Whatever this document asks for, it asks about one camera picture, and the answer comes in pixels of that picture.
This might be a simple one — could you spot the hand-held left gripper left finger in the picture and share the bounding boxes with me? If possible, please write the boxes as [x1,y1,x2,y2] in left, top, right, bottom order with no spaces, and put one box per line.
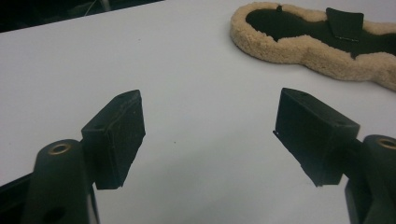
[80,89,147,190]

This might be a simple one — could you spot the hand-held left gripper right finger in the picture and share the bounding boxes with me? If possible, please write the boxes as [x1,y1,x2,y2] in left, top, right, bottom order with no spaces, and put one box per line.
[273,87,361,188]

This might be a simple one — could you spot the black pad with beige fleece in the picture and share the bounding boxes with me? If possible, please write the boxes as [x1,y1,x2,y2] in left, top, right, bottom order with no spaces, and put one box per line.
[229,1,396,92]

